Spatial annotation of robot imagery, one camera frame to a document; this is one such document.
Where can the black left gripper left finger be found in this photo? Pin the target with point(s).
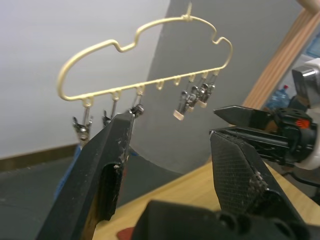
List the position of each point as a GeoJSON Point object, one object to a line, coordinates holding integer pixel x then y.
{"type": "Point", "coordinates": [82, 180]}

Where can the water bottle with red cap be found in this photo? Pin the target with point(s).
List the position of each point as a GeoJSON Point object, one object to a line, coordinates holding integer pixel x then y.
{"type": "Point", "coordinates": [278, 97]}

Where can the light wooden frame beam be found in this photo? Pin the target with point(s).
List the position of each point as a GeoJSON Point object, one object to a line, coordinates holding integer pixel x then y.
{"type": "Point", "coordinates": [282, 55]}

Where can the red sock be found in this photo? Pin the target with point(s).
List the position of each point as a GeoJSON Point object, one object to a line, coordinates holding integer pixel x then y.
{"type": "Point", "coordinates": [127, 233]}

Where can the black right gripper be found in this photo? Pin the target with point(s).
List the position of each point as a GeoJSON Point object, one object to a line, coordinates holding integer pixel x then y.
{"type": "Point", "coordinates": [300, 135]}

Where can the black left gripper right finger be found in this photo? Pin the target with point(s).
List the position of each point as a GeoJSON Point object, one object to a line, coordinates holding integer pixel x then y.
{"type": "Point", "coordinates": [232, 175]}

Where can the metal hanger clip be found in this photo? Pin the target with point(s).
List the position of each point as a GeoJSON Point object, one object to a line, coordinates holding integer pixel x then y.
{"type": "Point", "coordinates": [113, 110]}
{"type": "Point", "coordinates": [84, 125]}
{"type": "Point", "coordinates": [205, 96]}
{"type": "Point", "coordinates": [193, 98]}
{"type": "Point", "coordinates": [180, 112]}
{"type": "Point", "coordinates": [138, 108]}

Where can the large blue water jug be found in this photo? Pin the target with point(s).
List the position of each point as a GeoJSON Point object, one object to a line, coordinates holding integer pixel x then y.
{"type": "Point", "coordinates": [313, 47]}

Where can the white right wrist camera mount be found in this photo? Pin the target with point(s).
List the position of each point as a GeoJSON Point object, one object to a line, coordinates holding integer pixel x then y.
{"type": "Point", "coordinates": [314, 82]}

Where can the gold cloud-shaped clip hanger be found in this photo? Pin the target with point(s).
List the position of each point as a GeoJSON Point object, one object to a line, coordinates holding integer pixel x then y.
{"type": "Point", "coordinates": [75, 58]}

